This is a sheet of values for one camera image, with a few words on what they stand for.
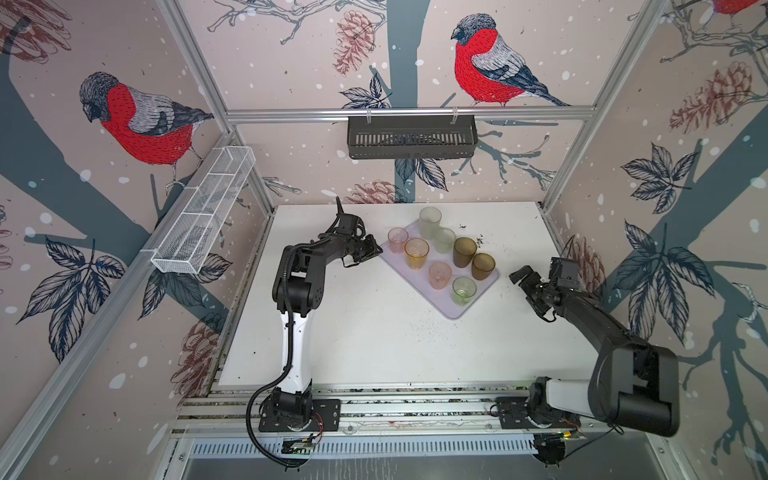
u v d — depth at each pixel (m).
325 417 0.73
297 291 0.60
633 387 0.42
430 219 1.08
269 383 0.64
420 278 0.99
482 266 1.00
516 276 0.88
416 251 1.03
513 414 0.73
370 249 0.97
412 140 1.04
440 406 0.77
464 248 1.01
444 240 1.03
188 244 0.71
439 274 0.98
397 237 1.07
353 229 0.92
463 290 0.95
